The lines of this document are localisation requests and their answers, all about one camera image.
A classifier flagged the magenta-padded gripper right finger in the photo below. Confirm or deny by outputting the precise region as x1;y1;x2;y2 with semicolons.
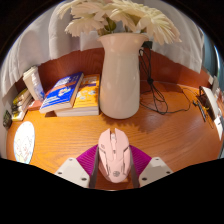
128;145;174;188

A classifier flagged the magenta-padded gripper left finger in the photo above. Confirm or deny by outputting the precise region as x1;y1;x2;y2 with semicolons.
54;144;100;190

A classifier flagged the pink computer mouse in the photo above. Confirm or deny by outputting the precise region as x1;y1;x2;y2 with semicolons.
97;127;133;184

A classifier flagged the orange yellow book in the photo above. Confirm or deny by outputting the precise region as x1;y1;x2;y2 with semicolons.
53;73;101;118

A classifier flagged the red brown book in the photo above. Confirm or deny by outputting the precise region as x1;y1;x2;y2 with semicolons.
27;99;44;112

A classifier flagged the yellow white thick book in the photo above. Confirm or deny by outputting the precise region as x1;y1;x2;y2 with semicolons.
11;107;32;122

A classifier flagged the white ceramic vase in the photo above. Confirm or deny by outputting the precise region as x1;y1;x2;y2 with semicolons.
97;32;150;120

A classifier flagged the white paper sheet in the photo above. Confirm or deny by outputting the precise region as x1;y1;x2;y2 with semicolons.
213;114;224;141

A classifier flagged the white laptop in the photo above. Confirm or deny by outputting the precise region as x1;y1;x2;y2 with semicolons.
198;85;224;122

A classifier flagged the black yellow cover book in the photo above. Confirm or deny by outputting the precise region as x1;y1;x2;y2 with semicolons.
12;87;31;106

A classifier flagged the white lidded tumbler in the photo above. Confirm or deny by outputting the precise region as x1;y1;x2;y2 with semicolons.
22;65;42;101

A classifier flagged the black cable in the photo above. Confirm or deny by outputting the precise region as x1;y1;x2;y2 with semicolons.
138;41;201;116

